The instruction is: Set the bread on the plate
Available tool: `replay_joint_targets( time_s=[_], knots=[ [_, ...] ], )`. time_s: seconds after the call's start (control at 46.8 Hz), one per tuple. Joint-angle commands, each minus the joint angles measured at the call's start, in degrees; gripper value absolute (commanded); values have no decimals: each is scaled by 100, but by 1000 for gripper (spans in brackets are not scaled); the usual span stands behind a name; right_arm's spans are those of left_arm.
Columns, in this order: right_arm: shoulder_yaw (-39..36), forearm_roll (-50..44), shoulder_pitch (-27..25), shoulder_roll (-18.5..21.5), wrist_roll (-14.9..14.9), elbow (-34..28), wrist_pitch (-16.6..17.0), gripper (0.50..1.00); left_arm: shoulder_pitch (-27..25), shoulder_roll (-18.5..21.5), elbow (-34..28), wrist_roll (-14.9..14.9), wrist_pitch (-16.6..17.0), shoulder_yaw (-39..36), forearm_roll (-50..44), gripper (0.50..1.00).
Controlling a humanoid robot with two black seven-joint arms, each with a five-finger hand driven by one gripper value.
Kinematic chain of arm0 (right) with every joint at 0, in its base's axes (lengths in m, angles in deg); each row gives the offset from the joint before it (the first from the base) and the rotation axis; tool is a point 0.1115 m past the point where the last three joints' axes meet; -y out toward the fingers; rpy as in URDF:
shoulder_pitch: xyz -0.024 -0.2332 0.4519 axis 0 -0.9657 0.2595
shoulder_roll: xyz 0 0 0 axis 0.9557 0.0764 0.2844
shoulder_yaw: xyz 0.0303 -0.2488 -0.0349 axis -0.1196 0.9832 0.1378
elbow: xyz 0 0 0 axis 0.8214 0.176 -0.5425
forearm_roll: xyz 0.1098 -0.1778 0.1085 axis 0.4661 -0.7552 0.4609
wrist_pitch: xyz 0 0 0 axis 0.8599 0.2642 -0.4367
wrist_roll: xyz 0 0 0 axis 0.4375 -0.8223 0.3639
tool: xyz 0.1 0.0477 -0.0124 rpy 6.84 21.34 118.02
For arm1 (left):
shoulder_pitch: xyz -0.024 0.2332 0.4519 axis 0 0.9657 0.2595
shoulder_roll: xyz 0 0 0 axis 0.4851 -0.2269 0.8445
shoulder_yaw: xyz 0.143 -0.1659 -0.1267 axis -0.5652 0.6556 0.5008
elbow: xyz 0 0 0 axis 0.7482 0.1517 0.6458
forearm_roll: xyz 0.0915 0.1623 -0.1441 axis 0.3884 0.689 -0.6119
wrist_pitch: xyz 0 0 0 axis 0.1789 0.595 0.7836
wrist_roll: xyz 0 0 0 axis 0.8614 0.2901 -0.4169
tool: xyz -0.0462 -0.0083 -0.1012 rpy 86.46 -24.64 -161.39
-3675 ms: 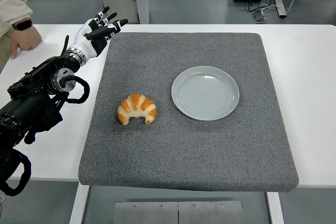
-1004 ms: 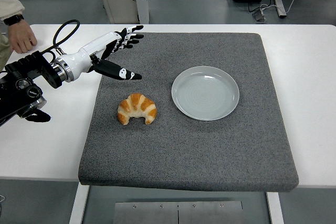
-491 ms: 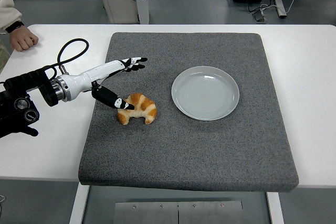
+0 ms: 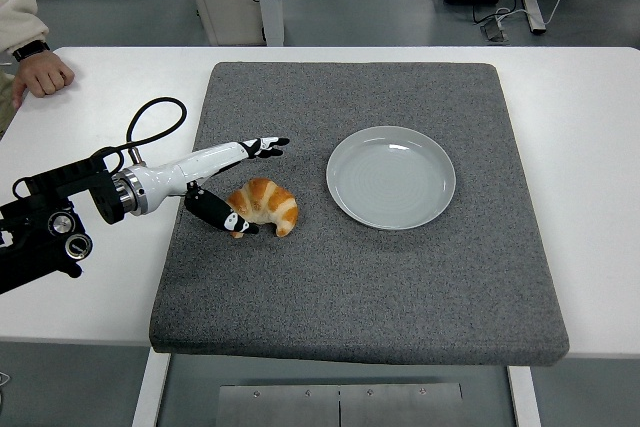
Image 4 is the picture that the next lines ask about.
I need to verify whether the person's hand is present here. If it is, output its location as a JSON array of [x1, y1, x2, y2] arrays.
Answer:
[[10, 50, 76, 111]]

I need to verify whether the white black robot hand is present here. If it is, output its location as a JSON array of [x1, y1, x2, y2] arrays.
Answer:
[[134, 135, 291, 238]]

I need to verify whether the golden croissant bread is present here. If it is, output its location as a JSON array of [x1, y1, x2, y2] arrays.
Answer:
[[225, 176, 300, 239]]

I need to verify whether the grey round plate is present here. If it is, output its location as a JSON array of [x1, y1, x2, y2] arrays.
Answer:
[[325, 125, 457, 232]]

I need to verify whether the grey metal plate with screws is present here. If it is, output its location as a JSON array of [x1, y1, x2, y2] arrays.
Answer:
[[218, 382, 465, 427]]

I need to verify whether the black wristwatch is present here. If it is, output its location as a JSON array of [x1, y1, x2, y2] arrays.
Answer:
[[12, 39, 51, 63]]

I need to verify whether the person's leg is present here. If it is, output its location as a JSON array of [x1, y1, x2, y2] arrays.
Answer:
[[0, 70, 16, 141]]

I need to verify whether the grey speckled mat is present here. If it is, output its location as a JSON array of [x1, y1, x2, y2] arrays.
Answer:
[[148, 61, 571, 367]]

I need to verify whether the white table leg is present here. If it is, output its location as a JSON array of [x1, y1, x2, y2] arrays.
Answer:
[[507, 365, 543, 427], [130, 349, 172, 427]]

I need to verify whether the grey floor pedal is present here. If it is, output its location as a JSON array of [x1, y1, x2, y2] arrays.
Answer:
[[479, 16, 511, 44]]

